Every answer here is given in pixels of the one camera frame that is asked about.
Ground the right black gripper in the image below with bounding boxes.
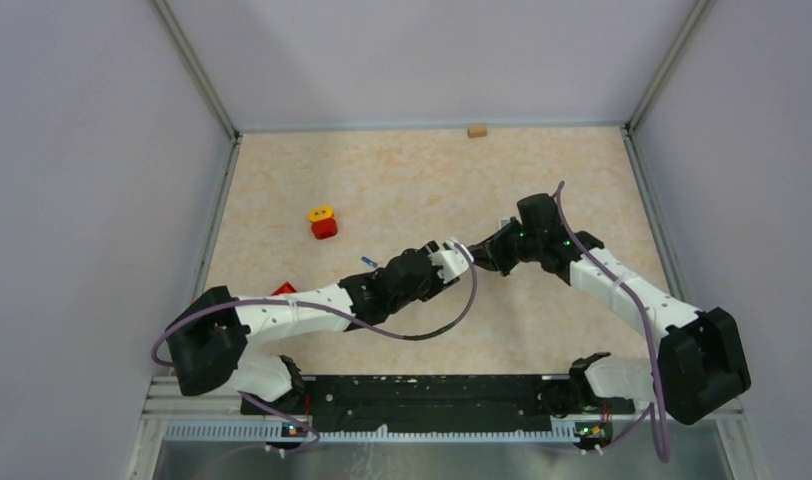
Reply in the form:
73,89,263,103
469,217,543,277

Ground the blue battery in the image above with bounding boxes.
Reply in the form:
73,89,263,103
361,256,378,269

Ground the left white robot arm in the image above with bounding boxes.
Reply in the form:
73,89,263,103
160,240,473,414

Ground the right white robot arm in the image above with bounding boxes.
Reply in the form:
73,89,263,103
468,193,752,425

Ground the red yellow toy block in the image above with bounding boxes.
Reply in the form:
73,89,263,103
307,205,339,240

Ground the red toy basket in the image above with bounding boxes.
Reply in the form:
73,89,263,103
272,282,297,295

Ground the small wooden block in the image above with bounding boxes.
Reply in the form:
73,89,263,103
466,125,488,139

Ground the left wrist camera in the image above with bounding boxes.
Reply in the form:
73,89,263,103
428,237,473,285

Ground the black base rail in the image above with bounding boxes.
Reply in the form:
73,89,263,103
271,375,635,434

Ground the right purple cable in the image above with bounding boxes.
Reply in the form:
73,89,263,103
552,180,672,464

